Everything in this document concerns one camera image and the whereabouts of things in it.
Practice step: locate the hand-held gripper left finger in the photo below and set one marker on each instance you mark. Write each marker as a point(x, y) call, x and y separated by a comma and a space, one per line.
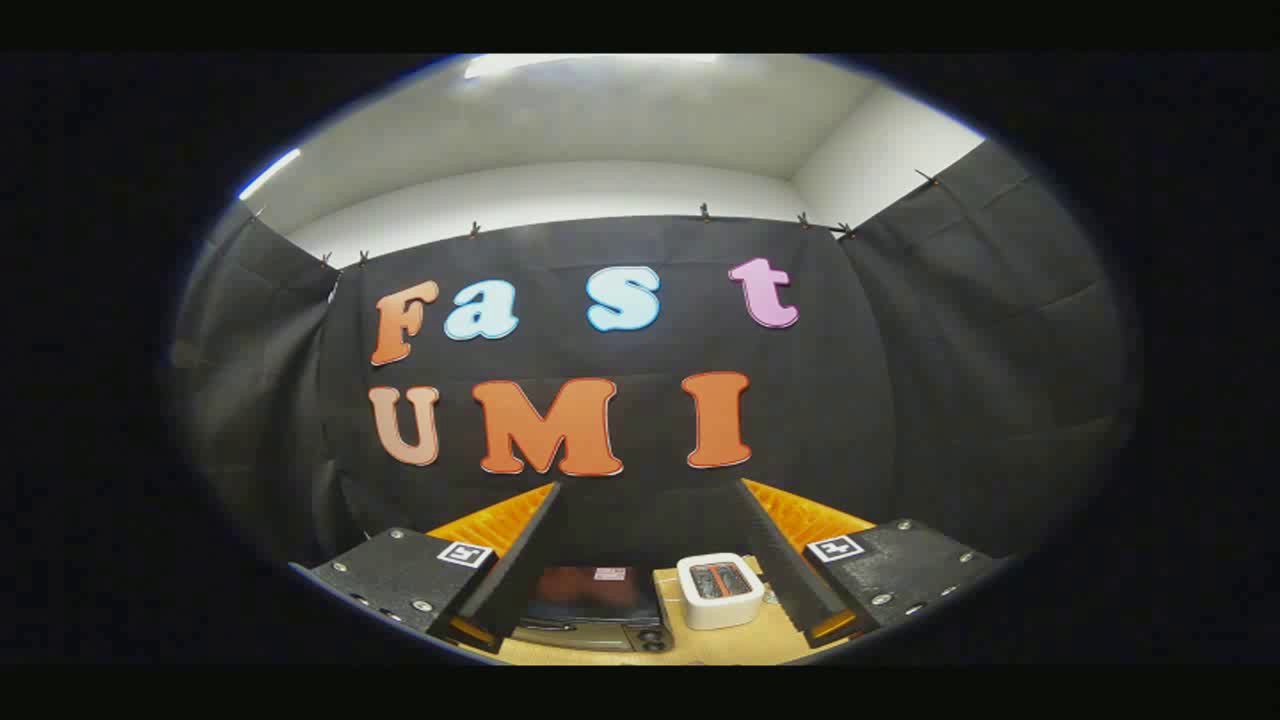
point(525, 560)

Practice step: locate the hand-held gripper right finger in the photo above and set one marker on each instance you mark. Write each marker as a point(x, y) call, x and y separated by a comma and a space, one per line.
point(780, 570)

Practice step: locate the black toaster oven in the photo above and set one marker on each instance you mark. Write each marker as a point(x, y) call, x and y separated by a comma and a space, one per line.
point(590, 600)

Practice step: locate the white toaster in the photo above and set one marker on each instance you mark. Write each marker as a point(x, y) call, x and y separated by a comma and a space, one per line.
point(720, 605)

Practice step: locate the row of cloth clips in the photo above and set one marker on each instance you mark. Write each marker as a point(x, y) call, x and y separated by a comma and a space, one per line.
point(704, 212)

